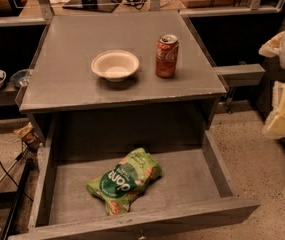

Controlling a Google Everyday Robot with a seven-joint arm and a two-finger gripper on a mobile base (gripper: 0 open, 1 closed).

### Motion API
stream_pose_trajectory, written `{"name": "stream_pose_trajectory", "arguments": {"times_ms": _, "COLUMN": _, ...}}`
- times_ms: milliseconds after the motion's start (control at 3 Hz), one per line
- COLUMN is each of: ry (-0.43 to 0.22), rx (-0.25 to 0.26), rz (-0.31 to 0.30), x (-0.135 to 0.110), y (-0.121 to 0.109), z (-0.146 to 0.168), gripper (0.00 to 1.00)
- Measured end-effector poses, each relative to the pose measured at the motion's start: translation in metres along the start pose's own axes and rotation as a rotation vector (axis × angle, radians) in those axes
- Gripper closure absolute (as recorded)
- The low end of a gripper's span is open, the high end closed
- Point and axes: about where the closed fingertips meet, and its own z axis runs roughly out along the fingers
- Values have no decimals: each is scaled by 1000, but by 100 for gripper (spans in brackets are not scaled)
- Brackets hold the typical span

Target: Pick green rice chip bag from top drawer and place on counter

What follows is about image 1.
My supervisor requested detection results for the green rice chip bag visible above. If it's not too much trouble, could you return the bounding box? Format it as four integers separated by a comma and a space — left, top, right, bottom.
86, 148, 162, 215

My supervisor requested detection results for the open grey top drawer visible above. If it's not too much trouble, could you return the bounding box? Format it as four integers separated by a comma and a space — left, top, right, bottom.
9, 116, 260, 240

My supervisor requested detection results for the grey cabinet counter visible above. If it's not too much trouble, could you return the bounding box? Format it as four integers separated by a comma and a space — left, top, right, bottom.
18, 11, 228, 142

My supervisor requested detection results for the brown snack bag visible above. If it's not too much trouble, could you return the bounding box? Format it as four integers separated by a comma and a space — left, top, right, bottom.
14, 123, 41, 152

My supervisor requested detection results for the grey side shelf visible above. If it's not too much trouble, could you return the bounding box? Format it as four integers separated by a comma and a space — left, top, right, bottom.
214, 64, 265, 87

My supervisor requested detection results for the red soda can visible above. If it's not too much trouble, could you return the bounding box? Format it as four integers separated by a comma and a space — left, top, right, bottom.
155, 34, 179, 78

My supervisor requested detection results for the white paper bowl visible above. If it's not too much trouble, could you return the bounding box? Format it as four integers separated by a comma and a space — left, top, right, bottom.
91, 50, 140, 82

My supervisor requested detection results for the black monitor base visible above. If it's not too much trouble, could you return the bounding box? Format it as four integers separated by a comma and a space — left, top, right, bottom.
62, 0, 118, 13

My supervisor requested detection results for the grey bowl on shelf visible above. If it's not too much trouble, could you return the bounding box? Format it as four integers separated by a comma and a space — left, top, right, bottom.
10, 69, 33, 88

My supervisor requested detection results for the metal wire rack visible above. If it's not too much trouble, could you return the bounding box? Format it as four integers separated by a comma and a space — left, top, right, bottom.
21, 142, 38, 167

